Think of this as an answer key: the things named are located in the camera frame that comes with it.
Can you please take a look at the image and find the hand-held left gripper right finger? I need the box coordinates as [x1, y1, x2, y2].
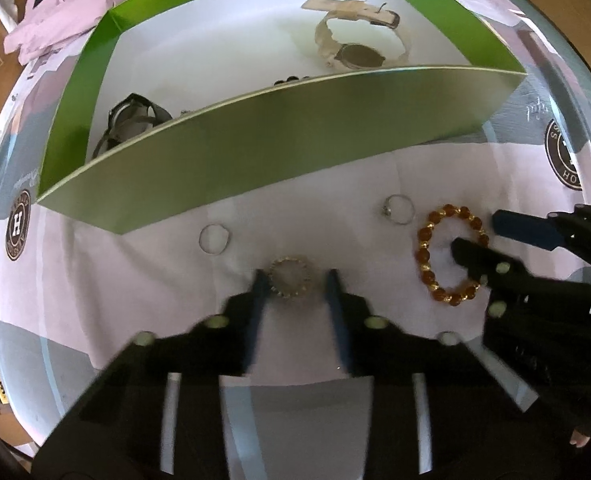
[324, 269, 571, 480]

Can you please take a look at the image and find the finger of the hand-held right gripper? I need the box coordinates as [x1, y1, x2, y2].
[491, 203, 591, 281]
[449, 237, 537, 297]

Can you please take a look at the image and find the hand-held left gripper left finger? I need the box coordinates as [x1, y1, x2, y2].
[30, 269, 271, 480]

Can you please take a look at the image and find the silver bangle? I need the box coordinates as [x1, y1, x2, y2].
[199, 224, 231, 256]

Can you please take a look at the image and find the amber and gold bead bracelet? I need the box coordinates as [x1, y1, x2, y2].
[414, 203, 490, 307]

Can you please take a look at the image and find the person's right hand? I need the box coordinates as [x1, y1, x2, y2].
[545, 385, 591, 448]

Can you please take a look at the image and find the silver ring with stone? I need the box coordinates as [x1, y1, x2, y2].
[381, 194, 416, 225]

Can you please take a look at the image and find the pink quilt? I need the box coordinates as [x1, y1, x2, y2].
[3, 0, 161, 66]

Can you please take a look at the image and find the white wrist watch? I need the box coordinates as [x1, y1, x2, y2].
[300, 0, 413, 70]

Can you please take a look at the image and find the green cardboard box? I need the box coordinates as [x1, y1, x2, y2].
[36, 0, 529, 236]

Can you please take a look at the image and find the pale gold beaded ring bracelet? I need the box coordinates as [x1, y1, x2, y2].
[267, 255, 312, 301]

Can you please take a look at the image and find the black wrist watch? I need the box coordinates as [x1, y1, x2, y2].
[92, 92, 174, 161]

